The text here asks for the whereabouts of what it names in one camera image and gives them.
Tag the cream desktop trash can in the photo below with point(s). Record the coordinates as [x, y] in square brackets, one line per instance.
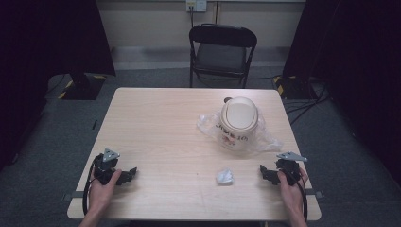
[238, 123]

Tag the black stand base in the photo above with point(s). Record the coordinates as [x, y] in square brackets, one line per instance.
[294, 86]
[82, 85]

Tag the person's right hand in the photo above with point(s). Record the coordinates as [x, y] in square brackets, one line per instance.
[291, 193]

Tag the white wall socket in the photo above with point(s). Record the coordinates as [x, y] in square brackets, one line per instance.
[195, 5]

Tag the person's left hand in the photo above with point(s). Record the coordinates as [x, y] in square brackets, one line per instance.
[103, 193]

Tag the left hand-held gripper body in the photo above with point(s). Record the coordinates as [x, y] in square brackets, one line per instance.
[105, 166]

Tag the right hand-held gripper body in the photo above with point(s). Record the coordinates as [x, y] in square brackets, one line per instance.
[288, 167]

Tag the black curtain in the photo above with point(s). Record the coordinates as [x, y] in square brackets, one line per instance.
[53, 63]
[350, 78]

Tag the clear plastic bag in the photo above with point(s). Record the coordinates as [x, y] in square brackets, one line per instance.
[268, 138]

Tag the black folding chair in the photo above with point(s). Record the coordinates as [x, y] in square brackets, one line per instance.
[221, 53]

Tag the small plastic piece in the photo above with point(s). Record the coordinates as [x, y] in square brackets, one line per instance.
[224, 177]

